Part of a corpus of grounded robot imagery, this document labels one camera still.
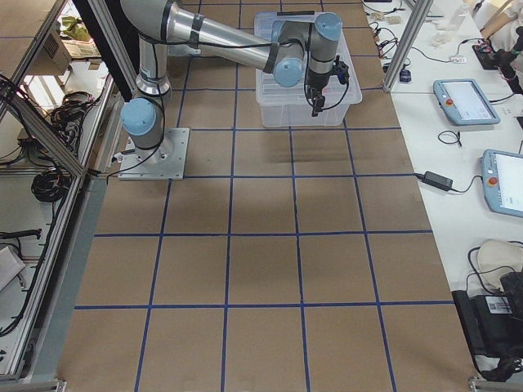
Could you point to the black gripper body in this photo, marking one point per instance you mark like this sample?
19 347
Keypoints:
315 82

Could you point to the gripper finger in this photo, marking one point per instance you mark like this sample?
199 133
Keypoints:
314 108
320 103

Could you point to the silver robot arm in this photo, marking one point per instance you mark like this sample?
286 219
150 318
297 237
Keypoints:
163 24

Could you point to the clear plastic storage box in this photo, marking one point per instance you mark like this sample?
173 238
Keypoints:
280 86

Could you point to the far blue teach pendant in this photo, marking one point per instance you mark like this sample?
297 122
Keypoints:
464 103

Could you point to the blue teach pendant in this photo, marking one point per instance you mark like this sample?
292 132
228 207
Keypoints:
464 103
502 181

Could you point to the black power adapter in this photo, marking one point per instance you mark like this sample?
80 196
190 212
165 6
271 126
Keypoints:
437 181

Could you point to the near blue teach pendant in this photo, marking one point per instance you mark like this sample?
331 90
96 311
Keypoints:
502 181

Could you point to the white cap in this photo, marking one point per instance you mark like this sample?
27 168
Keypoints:
497 258

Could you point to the black laptop device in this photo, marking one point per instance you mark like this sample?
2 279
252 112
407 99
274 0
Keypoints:
490 327

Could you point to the aluminium frame post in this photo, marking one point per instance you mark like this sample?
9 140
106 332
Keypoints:
413 26

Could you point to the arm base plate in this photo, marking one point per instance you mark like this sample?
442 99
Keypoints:
168 163

